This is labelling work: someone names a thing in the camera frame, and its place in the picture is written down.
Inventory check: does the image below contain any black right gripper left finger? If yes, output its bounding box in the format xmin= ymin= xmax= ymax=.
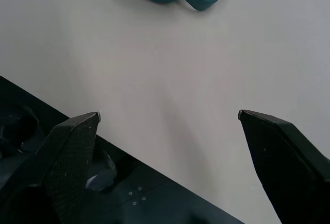
xmin=0 ymin=111 xmax=101 ymax=224

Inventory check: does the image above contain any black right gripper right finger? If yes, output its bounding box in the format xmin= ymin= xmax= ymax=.
xmin=237 ymin=109 xmax=330 ymax=224

